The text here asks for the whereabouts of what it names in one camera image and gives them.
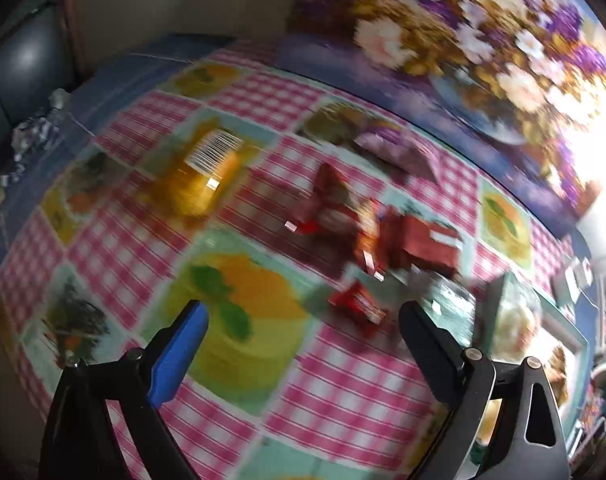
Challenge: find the flower painting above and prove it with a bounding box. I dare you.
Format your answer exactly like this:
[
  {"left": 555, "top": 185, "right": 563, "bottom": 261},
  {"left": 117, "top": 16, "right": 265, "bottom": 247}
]
[{"left": 278, "top": 0, "right": 606, "bottom": 231}]

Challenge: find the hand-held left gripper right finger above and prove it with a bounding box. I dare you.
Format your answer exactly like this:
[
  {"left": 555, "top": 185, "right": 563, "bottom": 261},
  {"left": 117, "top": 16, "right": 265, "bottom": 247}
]
[{"left": 399, "top": 301, "right": 571, "bottom": 480}]

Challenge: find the white box with teal rim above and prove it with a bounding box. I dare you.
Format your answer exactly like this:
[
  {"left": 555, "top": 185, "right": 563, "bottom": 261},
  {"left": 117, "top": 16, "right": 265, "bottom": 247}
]
[{"left": 483, "top": 270, "right": 594, "bottom": 461}]

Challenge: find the dark padded chair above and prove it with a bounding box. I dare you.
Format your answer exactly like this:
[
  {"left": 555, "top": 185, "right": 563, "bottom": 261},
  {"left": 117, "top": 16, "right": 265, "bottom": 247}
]
[{"left": 0, "top": 0, "right": 78, "bottom": 131}]

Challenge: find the pink checked tablecloth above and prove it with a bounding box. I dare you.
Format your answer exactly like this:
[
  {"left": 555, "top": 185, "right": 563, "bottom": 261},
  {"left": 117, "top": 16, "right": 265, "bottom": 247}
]
[{"left": 0, "top": 42, "right": 598, "bottom": 480}]

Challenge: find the dark red snack packet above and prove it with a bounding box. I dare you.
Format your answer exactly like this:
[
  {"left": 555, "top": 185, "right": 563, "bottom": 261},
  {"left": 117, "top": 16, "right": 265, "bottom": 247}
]
[{"left": 378, "top": 212, "right": 464, "bottom": 278}]

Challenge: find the white switch plug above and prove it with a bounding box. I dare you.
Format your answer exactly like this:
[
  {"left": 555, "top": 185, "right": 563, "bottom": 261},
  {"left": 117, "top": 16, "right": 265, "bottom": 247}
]
[{"left": 573, "top": 257, "right": 594, "bottom": 286}]

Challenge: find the clear packet with bun cake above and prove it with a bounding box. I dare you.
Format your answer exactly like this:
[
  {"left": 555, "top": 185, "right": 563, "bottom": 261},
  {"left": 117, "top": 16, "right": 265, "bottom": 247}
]
[{"left": 495, "top": 280, "right": 544, "bottom": 361}]

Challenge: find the crumpled foil wrapper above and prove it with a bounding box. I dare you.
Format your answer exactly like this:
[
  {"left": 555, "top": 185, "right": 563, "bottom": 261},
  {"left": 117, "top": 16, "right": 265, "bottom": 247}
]
[{"left": 3, "top": 90, "right": 71, "bottom": 186}]

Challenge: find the pink snack packet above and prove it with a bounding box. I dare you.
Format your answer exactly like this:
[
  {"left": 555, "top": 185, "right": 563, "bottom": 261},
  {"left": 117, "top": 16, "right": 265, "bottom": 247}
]
[{"left": 353, "top": 127, "right": 444, "bottom": 186}]

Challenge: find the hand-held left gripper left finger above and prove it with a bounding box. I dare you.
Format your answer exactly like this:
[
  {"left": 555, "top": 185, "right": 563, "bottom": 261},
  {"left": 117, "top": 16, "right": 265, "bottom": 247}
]
[{"left": 38, "top": 300, "right": 210, "bottom": 480}]

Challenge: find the yellow snack packet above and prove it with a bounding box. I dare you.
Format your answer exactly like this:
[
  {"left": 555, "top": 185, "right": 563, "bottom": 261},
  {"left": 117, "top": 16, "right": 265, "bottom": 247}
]
[{"left": 148, "top": 127, "right": 248, "bottom": 218}]

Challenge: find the small red candy packet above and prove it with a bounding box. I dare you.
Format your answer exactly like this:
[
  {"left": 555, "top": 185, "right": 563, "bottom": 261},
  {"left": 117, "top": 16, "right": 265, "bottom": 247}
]
[{"left": 328, "top": 280, "right": 388, "bottom": 331}]

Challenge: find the red snack packet with figure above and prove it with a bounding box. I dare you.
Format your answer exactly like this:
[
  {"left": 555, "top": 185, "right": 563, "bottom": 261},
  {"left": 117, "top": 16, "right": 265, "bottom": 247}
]
[{"left": 285, "top": 162, "right": 384, "bottom": 261}]

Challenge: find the white power adapter cube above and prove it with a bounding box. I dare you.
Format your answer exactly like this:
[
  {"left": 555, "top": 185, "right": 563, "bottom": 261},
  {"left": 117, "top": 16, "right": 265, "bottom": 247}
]
[{"left": 553, "top": 266, "right": 582, "bottom": 305}]

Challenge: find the blue table cover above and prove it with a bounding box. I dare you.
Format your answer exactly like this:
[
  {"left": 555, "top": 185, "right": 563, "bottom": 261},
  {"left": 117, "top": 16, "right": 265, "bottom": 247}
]
[{"left": 0, "top": 32, "right": 606, "bottom": 361}]

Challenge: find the green dotted snack packet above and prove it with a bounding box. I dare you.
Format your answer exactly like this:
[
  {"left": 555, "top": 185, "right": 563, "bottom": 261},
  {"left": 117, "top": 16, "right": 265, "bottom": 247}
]
[{"left": 408, "top": 270, "right": 478, "bottom": 346}]

